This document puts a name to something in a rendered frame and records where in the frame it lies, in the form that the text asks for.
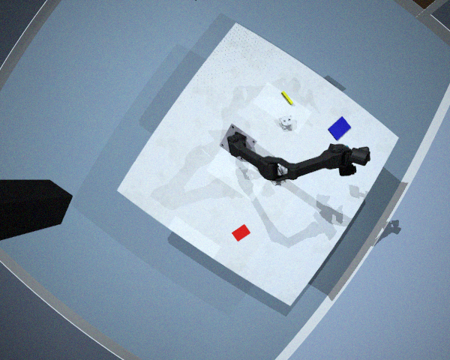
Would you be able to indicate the red flat rectangular plate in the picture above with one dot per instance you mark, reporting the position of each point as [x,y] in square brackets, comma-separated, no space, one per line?
[241,232]

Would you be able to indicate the blue flat plate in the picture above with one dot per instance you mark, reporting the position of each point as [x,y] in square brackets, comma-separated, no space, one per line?
[339,128]

